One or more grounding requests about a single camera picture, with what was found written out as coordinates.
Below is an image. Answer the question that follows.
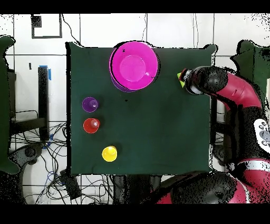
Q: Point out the black power strip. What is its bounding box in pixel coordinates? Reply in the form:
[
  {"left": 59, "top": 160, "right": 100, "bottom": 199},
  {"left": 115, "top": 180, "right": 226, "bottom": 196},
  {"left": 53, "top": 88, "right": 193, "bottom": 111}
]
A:
[{"left": 60, "top": 169, "right": 82, "bottom": 200}]

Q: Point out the yellow plastic cup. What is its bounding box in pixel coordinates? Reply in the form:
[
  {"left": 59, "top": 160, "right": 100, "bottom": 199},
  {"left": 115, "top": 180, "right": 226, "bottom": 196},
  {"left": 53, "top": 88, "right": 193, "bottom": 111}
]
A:
[{"left": 101, "top": 145, "right": 118, "bottom": 163}]

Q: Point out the black metal stand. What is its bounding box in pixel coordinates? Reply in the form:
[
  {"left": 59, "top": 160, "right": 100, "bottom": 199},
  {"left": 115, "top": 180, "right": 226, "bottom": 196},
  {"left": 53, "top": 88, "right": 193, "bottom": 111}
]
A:
[{"left": 37, "top": 66, "right": 50, "bottom": 142}]

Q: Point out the thin black cable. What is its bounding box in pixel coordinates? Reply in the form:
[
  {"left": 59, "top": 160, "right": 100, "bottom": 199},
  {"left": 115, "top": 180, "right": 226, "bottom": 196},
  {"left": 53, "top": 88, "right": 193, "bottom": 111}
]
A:
[{"left": 61, "top": 14, "right": 82, "bottom": 46}]

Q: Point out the large pink plastic bowl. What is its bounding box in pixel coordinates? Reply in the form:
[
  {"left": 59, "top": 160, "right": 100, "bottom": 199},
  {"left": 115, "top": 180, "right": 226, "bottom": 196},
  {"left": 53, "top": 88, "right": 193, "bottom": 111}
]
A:
[{"left": 109, "top": 41, "right": 159, "bottom": 91}]

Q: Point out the orange plastic cup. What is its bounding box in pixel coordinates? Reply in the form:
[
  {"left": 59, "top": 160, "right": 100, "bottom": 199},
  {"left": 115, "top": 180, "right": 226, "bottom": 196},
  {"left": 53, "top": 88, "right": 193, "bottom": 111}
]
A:
[{"left": 83, "top": 117, "right": 101, "bottom": 134}]

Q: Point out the black square frame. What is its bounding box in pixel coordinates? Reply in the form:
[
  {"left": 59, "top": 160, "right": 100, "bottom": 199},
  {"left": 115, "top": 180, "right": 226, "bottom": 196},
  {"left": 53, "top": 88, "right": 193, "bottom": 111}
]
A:
[{"left": 31, "top": 14, "right": 63, "bottom": 39}]

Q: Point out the dark green tablecloth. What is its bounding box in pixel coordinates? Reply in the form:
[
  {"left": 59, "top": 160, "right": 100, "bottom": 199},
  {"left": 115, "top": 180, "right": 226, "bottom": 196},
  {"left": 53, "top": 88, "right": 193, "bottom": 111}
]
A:
[{"left": 65, "top": 41, "right": 217, "bottom": 177}]

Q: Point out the purple plastic bowl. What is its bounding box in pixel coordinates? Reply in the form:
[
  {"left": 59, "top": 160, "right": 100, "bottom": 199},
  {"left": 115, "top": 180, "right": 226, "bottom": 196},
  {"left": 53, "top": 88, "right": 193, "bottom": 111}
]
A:
[{"left": 111, "top": 76, "right": 136, "bottom": 93}]

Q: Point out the neighbouring green covered table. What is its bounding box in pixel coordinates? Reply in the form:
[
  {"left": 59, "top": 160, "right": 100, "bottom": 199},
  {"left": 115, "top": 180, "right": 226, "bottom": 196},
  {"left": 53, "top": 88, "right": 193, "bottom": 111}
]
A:
[
  {"left": 230, "top": 40, "right": 270, "bottom": 102},
  {"left": 0, "top": 34, "right": 21, "bottom": 175}
]

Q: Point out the purple plastic cup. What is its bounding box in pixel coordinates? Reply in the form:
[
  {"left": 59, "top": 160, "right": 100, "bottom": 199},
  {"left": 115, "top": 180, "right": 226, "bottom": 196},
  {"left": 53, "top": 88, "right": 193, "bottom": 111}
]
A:
[{"left": 82, "top": 96, "right": 100, "bottom": 113}]

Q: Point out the lime green plastic cup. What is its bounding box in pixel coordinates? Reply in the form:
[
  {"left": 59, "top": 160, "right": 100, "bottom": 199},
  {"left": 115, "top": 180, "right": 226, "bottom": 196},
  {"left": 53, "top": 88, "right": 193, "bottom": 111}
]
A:
[{"left": 176, "top": 72, "right": 186, "bottom": 89}]

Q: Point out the tangle of cables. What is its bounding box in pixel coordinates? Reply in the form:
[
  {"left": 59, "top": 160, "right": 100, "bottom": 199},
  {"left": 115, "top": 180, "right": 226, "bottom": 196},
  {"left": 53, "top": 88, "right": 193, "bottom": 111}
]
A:
[{"left": 9, "top": 121, "right": 115, "bottom": 204}]

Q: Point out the black office chair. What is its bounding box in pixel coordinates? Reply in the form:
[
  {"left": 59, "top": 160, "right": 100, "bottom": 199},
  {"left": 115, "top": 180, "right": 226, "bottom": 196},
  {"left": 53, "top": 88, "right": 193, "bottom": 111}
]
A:
[{"left": 9, "top": 142, "right": 45, "bottom": 170}]

